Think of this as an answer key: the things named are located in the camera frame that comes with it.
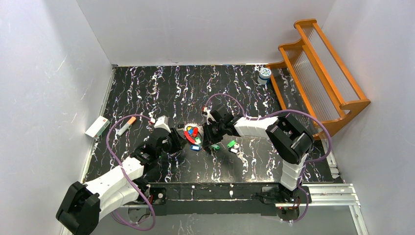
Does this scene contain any keyring with coloured tags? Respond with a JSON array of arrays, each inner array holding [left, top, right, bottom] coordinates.
[[183, 123, 220, 152]]

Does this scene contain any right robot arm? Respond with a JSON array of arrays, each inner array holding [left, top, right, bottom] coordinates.
[[202, 106, 314, 191]]

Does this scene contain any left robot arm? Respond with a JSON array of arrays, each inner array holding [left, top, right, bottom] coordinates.
[[56, 127, 186, 235]]

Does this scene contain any green tagged loose key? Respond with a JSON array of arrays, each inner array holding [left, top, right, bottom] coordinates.
[[227, 140, 240, 154]]

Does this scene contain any orange white marker tube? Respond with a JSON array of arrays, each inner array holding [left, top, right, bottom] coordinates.
[[116, 117, 136, 136]]

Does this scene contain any small white blue jar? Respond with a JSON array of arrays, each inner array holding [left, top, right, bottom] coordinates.
[[257, 67, 272, 85]]

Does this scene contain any white cardboard box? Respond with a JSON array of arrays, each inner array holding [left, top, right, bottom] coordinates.
[[85, 116, 110, 139]]

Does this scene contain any orange wooden rack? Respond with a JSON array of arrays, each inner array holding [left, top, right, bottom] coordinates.
[[266, 19, 370, 136]]

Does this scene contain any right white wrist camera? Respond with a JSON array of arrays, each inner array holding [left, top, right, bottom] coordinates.
[[202, 107, 216, 125]]

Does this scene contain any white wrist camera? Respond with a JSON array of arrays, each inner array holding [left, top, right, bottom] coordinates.
[[202, 107, 216, 125], [154, 116, 171, 133]]

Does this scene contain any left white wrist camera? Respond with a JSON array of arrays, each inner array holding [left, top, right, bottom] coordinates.
[[154, 116, 171, 133]]

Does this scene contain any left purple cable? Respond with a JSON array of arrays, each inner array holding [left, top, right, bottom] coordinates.
[[106, 114, 157, 232]]

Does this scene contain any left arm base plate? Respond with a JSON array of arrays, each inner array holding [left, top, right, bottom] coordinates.
[[141, 187, 167, 205]]

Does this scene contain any aluminium rail frame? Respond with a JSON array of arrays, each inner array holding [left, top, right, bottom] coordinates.
[[120, 183, 368, 235]]

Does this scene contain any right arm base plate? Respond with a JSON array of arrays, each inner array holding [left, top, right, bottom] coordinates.
[[252, 186, 312, 206]]

